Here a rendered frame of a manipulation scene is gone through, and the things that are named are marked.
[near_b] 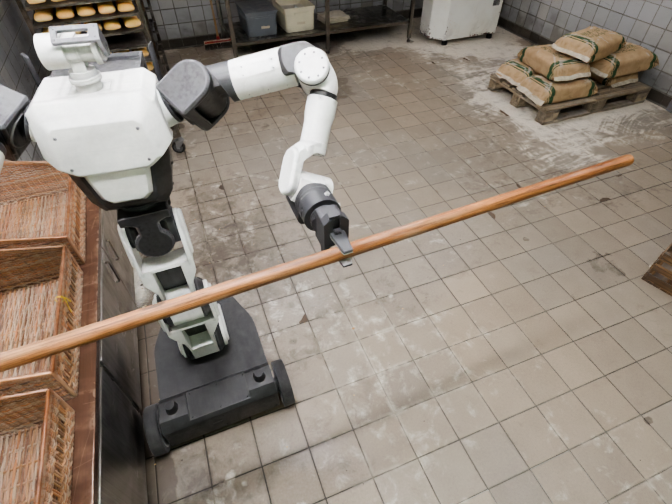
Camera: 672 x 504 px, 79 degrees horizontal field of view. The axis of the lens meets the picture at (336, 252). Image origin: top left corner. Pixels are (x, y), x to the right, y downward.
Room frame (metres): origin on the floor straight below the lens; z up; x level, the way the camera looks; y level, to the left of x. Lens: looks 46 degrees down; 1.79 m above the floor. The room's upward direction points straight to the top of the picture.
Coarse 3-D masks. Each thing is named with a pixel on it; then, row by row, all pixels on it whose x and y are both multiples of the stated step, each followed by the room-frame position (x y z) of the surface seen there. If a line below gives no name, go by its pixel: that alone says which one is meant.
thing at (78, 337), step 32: (608, 160) 0.90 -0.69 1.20; (512, 192) 0.76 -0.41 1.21; (544, 192) 0.78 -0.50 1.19; (416, 224) 0.65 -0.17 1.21; (448, 224) 0.67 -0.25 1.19; (320, 256) 0.56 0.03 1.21; (352, 256) 0.58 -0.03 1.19; (224, 288) 0.48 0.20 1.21; (128, 320) 0.41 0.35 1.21; (32, 352) 0.35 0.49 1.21
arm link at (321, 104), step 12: (300, 84) 0.96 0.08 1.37; (324, 84) 0.91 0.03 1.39; (336, 84) 0.94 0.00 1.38; (312, 96) 0.91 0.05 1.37; (324, 96) 0.90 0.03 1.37; (336, 96) 0.93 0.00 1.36; (312, 108) 0.89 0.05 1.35; (324, 108) 0.89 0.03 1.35; (312, 120) 0.87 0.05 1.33; (324, 120) 0.87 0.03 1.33; (312, 132) 0.86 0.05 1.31; (324, 132) 0.86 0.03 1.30
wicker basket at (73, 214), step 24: (24, 168) 1.54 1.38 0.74; (48, 168) 1.57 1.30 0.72; (0, 192) 1.49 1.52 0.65; (48, 192) 1.56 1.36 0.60; (72, 192) 1.41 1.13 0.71; (0, 216) 1.40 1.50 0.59; (24, 216) 1.40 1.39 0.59; (48, 216) 1.39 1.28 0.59; (72, 216) 1.27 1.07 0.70; (0, 240) 1.04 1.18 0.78; (24, 240) 1.06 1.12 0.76; (48, 240) 1.09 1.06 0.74; (72, 240) 1.14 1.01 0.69
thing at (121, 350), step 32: (96, 224) 1.35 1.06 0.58; (96, 256) 1.16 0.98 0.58; (96, 288) 0.99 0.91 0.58; (128, 288) 1.30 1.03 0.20; (96, 320) 0.85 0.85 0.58; (96, 352) 0.72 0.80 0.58; (128, 352) 0.92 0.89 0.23; (96, 384) 0.61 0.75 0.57; (128, 384) 0.76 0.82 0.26; (96, 416) 0.51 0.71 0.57; (128, 416) 0.63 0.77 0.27; (96, 448) 0.42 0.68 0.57; (128, 448) 0.51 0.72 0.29; (96, 480) 0.34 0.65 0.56; (128, 480) 0.41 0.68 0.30
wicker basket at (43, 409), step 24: (0, 408) 0.47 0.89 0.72; (24, 408) 0.48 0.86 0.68; (48, 408) 0.46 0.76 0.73; (0, 432) 0.45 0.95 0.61; (24, 432) 0.45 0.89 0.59; (48, 432) 0.40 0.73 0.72; (72, 432) 0.45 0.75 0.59; (0, 456) 0.39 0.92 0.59; (24, 456) 0.39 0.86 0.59; (48, 456) 0.35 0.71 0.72; (72, 456) 0.39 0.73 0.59; (0, 480) 0.33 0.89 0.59; (24, 480) 0.33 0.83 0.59; (48, 480) 0.30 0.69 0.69
